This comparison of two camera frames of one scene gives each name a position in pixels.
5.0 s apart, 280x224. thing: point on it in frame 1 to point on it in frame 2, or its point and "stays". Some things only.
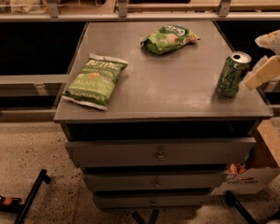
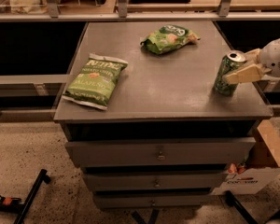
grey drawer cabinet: [155, 113] stays
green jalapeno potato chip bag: [95, 81] stays
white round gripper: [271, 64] to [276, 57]
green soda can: [233, 70] stays
